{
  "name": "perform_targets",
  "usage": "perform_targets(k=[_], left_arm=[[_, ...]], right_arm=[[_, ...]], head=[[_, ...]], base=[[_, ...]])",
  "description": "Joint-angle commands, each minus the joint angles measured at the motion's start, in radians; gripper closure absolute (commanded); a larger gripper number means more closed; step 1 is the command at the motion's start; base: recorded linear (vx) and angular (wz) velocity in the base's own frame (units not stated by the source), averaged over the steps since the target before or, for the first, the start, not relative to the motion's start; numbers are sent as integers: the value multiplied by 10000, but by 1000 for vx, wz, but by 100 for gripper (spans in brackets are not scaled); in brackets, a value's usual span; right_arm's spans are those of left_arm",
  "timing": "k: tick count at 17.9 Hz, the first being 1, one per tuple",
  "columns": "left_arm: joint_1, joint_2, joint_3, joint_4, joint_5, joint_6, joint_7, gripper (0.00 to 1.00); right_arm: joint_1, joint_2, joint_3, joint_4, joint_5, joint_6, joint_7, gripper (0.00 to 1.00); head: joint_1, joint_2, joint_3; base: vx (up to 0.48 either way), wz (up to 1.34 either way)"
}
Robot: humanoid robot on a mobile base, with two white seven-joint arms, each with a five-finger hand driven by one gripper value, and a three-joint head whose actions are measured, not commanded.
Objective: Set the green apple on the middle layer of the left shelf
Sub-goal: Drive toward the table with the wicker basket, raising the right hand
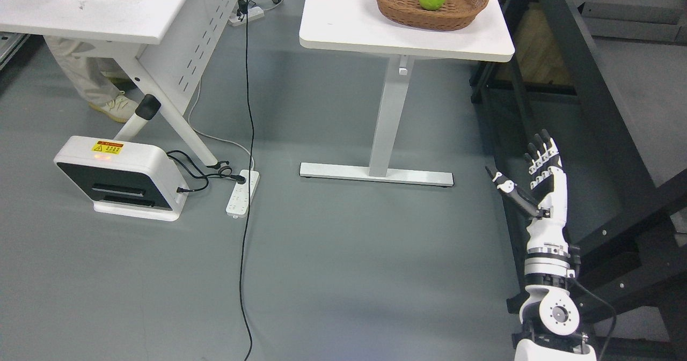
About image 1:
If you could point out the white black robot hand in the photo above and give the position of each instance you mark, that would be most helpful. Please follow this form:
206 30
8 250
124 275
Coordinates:
546 200

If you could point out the brown wicker basket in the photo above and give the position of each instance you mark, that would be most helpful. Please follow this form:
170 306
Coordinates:
451 16

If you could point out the white power strip near device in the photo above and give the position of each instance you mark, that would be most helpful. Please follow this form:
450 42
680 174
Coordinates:
243 193

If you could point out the far white power strip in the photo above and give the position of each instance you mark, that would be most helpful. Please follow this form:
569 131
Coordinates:
239 18

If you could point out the white box device warning label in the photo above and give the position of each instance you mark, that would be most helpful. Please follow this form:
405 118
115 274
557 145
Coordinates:
124 178

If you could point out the white perforated side desk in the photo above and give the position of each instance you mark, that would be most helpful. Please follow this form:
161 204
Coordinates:
163 45

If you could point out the white sneaker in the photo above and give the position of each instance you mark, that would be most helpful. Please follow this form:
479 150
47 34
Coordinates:
120 109

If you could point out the person leg beige trousers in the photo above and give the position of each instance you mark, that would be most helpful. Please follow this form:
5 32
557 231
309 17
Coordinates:
88 75

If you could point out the white table with pedestal leg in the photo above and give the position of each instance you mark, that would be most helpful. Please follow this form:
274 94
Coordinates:
358 25

